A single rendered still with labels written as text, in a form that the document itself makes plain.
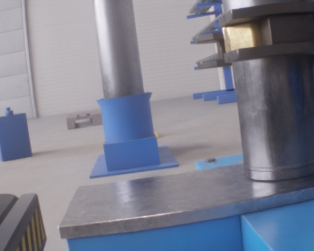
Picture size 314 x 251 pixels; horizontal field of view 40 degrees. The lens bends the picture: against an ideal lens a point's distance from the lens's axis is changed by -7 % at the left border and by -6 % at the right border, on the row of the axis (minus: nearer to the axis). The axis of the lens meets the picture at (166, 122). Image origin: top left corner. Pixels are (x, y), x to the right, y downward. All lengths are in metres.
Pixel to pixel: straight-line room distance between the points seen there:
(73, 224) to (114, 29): 1.53
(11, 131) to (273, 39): 2.85
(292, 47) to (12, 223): 0.62
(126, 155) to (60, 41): 9.72
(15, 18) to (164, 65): 4.19
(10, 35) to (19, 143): 8.79
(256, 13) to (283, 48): 0.08
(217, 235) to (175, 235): 0.09
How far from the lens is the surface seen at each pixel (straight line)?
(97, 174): 2.26
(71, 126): 5.83
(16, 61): 12.05
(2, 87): 12.14
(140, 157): 2.31
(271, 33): 0.84
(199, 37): 1.27
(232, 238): 0.98
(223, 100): 6.78
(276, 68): 1.04
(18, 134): 3.51
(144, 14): 11.85
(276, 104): 1.05
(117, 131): 2.31
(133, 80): 2.33
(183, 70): 11.78
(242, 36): 0.92
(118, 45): 2.32
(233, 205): 0.95
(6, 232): 0.32
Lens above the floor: 0.41
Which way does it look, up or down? 5 degrees down
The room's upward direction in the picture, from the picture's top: 8 degrees counter-clockwise
